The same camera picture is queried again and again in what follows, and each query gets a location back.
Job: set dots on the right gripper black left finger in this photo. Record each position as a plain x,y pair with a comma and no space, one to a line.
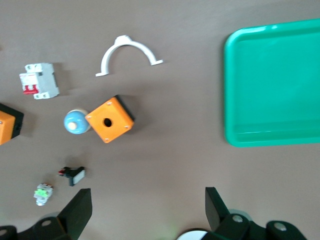
72,215

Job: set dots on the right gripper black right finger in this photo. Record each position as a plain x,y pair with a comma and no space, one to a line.
216,212

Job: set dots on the white circuit breaker red lever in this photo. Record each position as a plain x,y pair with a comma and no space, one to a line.
40,80

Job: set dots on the green-white connector part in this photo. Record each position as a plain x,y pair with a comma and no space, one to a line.
42,195

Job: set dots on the brown table mat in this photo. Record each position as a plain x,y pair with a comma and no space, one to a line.
175,175

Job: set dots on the blue dome push button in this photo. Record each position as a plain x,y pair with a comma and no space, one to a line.
75,123

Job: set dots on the green plastic tray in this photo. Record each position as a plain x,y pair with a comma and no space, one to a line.
275,87

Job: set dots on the small white pipe clamp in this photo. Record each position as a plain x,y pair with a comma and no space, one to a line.
107,57

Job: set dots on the black rocker switch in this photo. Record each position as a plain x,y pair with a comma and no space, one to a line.
73,175

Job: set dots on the orange button enclosure box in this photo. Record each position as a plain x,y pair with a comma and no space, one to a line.
117,117
7,125

